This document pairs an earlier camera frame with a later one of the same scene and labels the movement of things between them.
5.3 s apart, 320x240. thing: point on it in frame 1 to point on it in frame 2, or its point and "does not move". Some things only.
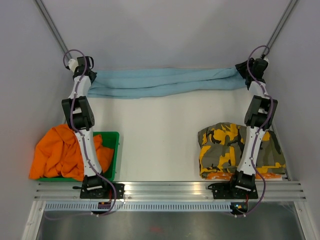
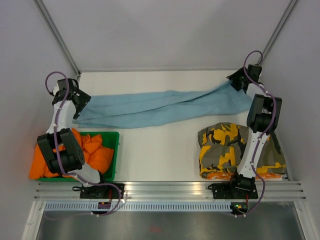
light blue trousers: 144,82 to 116,110
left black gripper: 94,76 to 84,99
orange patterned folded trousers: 228,175 does not move
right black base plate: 238,188 does not move
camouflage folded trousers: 220,146 does not move
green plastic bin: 110,140 does not move
